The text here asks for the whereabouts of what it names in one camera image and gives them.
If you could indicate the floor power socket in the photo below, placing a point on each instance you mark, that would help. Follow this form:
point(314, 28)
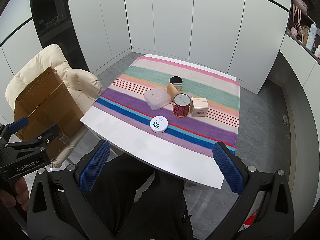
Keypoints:
point(285, 120)

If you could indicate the white spray bottle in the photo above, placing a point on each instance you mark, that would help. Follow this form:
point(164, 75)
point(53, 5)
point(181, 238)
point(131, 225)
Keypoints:
point(311, 36)

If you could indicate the striped multicolour table cloth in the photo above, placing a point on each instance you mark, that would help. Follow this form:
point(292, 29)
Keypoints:
point(220, 130)

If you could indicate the round white compact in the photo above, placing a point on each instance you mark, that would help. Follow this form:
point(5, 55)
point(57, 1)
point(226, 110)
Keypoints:
point(159, 123)

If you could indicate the paw print plush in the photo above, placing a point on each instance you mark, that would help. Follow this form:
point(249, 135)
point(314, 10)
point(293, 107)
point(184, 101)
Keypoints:
point(303, 33)

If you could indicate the brown cardboard box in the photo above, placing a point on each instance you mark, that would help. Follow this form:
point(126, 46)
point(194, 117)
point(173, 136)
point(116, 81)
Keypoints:
point(42, 100)

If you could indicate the square translucent plastic case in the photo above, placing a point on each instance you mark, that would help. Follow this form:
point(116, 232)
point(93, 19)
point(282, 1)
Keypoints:
point(157, 98)

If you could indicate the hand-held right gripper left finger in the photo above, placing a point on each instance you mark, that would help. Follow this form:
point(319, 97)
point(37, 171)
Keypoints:
point(96, 166)

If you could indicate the person's left hand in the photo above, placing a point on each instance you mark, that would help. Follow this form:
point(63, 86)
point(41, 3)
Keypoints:
point(12, 197)

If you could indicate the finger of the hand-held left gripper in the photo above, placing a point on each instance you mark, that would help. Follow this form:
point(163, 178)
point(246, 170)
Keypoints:
point(45, 135)
point(18, 125)

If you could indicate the beige makeup sponge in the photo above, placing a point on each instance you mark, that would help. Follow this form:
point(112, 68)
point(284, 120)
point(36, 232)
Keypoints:
point(171, 90)

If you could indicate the clear bottle with pink cap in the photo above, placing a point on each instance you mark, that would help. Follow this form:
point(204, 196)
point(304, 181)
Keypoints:
point(179, 87)

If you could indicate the red can with grey lid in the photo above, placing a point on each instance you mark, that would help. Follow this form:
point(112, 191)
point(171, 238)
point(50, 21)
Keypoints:
point(180, 108)

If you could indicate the person's legs in black trousers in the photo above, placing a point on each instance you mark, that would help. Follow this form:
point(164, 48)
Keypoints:
point(140, 205)

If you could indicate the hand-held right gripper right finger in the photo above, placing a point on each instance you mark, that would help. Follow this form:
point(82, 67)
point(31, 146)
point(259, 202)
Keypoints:
point(228, 167)

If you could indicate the black glass cabinet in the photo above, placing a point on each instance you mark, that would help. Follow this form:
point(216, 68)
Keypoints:
point(52, 35)

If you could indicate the cream padded chair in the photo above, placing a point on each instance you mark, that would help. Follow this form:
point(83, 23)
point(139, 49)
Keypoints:
point(37, 60)

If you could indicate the red and white package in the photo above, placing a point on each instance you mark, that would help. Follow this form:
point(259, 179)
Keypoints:
point(252, 218)

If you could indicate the pink fluffy pompom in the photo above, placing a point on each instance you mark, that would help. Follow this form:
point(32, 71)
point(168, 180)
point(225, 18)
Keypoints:
point(293, 31)

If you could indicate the white cardboard box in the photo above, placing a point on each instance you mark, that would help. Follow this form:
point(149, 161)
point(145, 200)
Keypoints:
point(199, 107)

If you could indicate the black round powder puff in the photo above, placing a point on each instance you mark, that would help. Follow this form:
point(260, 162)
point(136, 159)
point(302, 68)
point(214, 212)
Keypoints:
point(175, 79)

